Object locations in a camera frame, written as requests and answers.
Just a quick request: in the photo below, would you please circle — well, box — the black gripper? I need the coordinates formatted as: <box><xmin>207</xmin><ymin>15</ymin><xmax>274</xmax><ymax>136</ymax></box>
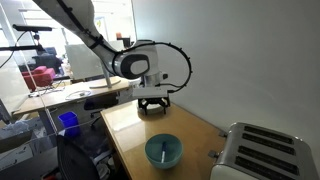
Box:
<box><xmin>137</xmin><ymin>96</ymin><xmax>172</xmax><ymax>116</ymax></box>

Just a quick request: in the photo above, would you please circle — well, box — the red sofa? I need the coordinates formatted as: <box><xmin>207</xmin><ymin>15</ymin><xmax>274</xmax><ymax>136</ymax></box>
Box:
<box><xmin>21</xmin><ymin>65</ymin><xmax>57</xmax><ymax>91</ymax></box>

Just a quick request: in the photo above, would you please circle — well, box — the white monitor with stand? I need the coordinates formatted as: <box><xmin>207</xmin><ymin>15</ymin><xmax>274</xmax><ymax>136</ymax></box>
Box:
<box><xmin>64</xmin><ymin>41</ymin><xmax>126</xmax><ymax>90</ymax></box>

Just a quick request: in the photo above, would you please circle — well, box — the black camera bar on stand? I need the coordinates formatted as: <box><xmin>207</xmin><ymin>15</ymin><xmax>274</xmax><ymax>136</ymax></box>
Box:
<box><xmin>0</xmin><ymin>23</ymin><xmax>54</xmax><ymax>53</ymax></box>

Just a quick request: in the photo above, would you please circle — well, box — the silver four-slot toaster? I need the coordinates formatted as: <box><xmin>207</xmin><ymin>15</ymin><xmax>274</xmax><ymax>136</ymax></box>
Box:
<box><xmin>208</xmin><ymin>121</ymin><xmax>320</xmax><ymax>180</ymax></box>

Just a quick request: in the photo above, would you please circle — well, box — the blue bowl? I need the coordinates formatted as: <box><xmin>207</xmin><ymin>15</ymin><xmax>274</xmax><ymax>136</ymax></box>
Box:
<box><xmin>144</xmin><ymin>133</ymin><xmax>184</xmax><ymax>170</ymax></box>

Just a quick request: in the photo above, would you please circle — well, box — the white marker with purple cap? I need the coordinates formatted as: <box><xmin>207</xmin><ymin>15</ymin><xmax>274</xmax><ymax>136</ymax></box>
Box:
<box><xmin>160</xmin><ymin>141</ymin><xmax>168</xmax><ymax>164</ymax></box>

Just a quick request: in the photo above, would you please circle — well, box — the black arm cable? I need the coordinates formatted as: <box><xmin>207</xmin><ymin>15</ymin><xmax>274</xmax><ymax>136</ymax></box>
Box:
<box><xmin>111</xmin><ymin>41</ymin><xmax>194</xmax><ymax>94</ymax></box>

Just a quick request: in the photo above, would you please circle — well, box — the wooden background desk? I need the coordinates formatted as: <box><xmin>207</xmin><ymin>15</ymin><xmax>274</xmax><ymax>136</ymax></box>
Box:
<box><xmin>11</xmin><ymin>75</ymin><xmax>135</xmax><ymax>118</ymax></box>

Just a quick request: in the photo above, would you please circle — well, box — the black office chair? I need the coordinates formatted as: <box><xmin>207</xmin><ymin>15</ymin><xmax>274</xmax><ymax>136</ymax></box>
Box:
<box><xmin>55</xmin><ymin>134</ymin><xmax>102</xmax><ymax>180</ymax></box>

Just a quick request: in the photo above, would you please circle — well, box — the cream round plate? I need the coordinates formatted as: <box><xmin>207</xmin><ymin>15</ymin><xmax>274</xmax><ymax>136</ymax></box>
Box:
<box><xmin>138</xmin><ymin>101</ymin><xmax>168</xmax><ymax>117</ymax></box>

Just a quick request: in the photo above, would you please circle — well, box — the blue plastic bin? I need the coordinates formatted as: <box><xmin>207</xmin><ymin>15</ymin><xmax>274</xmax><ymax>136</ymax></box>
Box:
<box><xmin>57</xmin><ymin>111</ymin><xmax>81</xmax><ymax>138</ymax></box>

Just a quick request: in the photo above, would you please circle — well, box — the white cable loop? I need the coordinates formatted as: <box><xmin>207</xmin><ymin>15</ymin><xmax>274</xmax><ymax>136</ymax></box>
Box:
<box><xmin>64</xmin><ymin>89</ymin><xmax>93</xmax><ymax>101</ymax></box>

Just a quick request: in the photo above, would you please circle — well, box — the black background desk chair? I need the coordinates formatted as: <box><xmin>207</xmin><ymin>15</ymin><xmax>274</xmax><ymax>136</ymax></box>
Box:
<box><xmin>82</xmin><ymin>94</ymin><xmax>120</xmax><ymax>130</ymax></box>

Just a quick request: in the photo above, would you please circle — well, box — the white wrist camera block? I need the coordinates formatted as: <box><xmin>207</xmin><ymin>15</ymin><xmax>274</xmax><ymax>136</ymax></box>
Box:
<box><xmin>132</xmin><ymin>85</ymin><xmax>170</xmax><ymax>100</ymax></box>

